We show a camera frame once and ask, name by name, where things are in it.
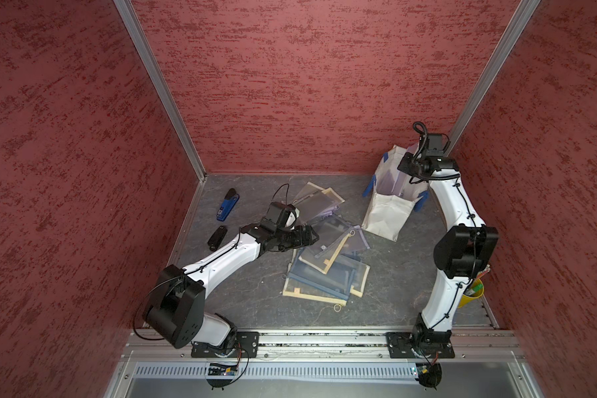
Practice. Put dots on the white canvas bag blue handles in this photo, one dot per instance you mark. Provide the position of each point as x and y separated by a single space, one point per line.
386 215

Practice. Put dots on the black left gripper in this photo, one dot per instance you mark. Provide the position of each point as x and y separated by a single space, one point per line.
299 241

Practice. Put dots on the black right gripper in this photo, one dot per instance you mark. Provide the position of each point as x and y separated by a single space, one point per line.
404 166

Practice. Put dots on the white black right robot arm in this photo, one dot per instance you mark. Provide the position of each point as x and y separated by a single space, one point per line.
460 255

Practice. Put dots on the aluminium right corner post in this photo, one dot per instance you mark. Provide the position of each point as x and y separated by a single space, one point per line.
516 25

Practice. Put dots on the purple mesh pencil pouch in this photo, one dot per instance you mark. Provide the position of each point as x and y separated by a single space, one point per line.
390 181

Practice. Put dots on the far yellow trimmed pouch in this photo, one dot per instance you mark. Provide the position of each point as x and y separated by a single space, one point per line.
313 201

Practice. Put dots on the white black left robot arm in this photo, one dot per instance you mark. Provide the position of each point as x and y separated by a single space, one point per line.
176 304

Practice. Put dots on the yellow trimmed mesh pouch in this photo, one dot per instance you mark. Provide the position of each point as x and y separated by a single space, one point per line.
323 261

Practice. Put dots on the aluminium left corner post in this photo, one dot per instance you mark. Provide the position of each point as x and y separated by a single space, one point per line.
141 43

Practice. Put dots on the aluminium corner post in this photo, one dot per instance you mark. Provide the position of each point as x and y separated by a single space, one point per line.
516 25
141 43

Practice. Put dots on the small black box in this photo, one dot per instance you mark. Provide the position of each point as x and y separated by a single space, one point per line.
217 237

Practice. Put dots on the large yellow trimmed pouch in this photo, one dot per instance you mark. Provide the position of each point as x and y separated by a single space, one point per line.
293 288

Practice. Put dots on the large blue mesh pouch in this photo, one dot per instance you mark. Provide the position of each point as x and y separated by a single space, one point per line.
337 282

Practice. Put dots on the aluminium front rail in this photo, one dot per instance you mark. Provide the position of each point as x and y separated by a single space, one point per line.
364 344

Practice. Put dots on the blue black stapler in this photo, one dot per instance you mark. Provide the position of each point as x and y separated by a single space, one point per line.
228 204

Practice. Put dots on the small purple mesh pouch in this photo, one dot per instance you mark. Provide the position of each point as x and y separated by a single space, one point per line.
358 239

